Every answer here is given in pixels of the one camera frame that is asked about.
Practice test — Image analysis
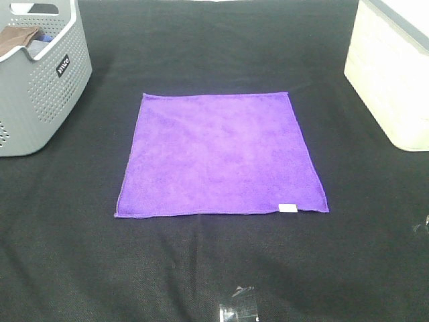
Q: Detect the purple microfibre towel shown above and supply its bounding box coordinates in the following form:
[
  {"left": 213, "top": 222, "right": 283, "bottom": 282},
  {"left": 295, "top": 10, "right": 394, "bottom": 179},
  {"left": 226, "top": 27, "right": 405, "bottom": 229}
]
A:
[{"left": 115, "top": 92, "right": 328, "bottom": 219}]

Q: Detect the black table cloth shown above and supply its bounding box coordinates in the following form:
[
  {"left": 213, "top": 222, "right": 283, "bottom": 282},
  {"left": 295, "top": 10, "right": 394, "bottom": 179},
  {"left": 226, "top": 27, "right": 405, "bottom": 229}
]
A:
[{"left": 1, "top": 1, "right": 428, "bottom": 321}]

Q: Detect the grey perforated laundry basket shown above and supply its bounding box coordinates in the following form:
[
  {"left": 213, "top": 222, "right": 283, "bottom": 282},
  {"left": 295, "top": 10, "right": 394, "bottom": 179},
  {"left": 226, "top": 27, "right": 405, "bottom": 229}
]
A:
[{"left": 1, "top": 1, "right": 93, "bottom": 157}]

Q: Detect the white storage box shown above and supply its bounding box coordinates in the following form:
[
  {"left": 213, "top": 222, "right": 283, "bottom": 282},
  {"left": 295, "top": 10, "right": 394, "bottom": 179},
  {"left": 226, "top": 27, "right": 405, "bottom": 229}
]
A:
[{"left": 344, "top": 1, "right": 428, "bottom": 152}]

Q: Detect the blue cloth in basket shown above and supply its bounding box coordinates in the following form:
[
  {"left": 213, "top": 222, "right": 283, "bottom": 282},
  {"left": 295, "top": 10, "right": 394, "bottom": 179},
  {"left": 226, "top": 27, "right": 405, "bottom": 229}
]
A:
[{"left": 27, "top": 34, "right": 54, "bottom": 57}]

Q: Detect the brown towel in basket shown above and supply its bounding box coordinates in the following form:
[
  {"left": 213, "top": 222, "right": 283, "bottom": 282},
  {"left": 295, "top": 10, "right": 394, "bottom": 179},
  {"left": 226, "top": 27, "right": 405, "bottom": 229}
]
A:
[{"left": 1, "top": 26, "right": 40, "bottom": 56}]

